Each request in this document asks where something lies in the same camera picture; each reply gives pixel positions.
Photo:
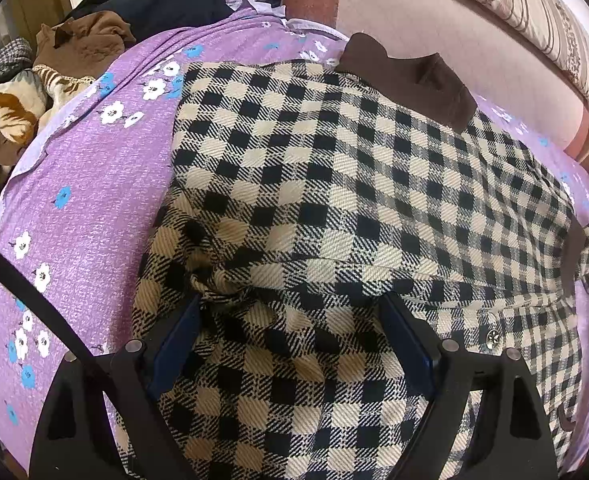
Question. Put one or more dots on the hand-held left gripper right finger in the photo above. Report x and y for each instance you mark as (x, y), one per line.
(405, 347)

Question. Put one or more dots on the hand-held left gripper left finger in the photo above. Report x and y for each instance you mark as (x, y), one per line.
(174, 352)

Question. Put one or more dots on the beige black plaid jacket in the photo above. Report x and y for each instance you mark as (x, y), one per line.
(324, 185)

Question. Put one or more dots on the purple floral bed sheet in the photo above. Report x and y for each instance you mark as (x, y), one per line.
(84, 210)

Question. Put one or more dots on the tan brown patterned blanket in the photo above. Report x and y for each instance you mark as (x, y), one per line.
(14, 110)

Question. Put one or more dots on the brown garment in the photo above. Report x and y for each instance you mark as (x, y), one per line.
(92, 40)

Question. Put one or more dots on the grey houndstooth cloth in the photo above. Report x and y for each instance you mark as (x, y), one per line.
(4, 60)

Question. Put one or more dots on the striped floral beige pillow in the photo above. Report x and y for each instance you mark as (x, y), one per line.
(529, 5)

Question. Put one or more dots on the wooden cabinet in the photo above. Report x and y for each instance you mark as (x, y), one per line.
(34, 0)

